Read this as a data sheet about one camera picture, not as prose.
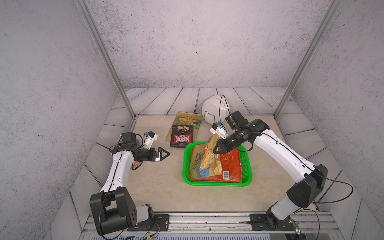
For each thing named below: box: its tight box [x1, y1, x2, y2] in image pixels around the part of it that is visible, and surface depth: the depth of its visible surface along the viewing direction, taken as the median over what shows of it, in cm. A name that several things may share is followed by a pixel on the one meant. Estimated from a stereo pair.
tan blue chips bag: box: [189, 134, 223, 181], surface depth 74 cm
